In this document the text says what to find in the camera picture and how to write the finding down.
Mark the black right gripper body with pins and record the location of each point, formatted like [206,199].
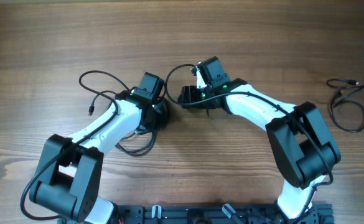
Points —
[187,97]

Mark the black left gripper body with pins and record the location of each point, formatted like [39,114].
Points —
[159,119]

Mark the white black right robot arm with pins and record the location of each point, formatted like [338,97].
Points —
[303,148]

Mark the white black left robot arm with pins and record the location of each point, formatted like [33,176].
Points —
[68,175]

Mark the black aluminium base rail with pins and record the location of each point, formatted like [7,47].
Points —
[137,214]

